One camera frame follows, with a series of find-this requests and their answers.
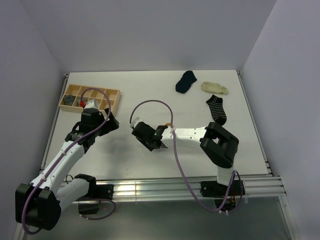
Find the black striped sock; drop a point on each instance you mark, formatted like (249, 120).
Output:
(217, 111)

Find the light grey sock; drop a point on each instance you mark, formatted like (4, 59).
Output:
(81, 100)

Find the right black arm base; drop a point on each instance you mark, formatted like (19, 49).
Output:
(212, 189)

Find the aluminium frame rail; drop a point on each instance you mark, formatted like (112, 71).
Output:
(175, 189)

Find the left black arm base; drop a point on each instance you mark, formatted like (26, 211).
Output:
(90, 205)

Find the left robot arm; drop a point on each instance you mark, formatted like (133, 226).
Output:
(40, 203)

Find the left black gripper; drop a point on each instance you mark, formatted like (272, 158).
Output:
(111, 125)

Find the wooden compartment tray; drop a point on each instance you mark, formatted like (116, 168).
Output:
(114, 96)

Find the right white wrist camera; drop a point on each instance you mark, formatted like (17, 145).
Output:
(134, 123)

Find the dark grey sock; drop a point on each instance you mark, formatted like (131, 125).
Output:
(68, 100)

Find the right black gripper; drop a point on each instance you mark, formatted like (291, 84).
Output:
(144, 143)

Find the navy blue sock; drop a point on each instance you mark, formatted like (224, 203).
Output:
(185, 82)

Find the cream sock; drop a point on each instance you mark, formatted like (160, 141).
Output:
(214, 88)

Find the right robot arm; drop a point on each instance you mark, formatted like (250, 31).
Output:
(219, 145)

